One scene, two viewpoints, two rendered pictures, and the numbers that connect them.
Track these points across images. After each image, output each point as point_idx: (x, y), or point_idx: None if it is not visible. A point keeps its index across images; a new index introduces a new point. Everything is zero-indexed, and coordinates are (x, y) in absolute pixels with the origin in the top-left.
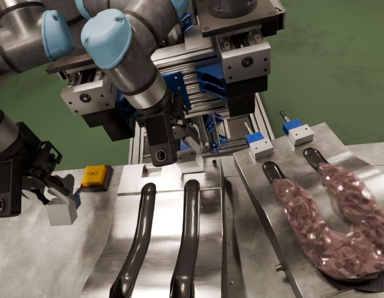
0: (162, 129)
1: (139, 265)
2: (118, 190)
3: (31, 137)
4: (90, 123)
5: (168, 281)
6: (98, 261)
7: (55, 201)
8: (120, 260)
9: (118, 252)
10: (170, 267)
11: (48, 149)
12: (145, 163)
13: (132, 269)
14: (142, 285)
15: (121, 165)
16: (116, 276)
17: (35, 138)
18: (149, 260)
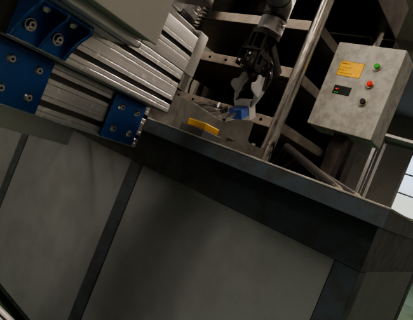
0: None
1: (214, 112)
2: (199, 106)
3: (251, 39)
4: (167, 103)
5: (207, 106)
6: (232, 119)
7: (248, 100)
8: (221, 115)
9: (220, 117)
10: (202, 107)
11: (243, 51)
12: (150, 118)
13: (218, 113)
14: (218, 109)
15: (169, 125)
16: (227, 113)
17: (249, 42)
18: (208, 111)
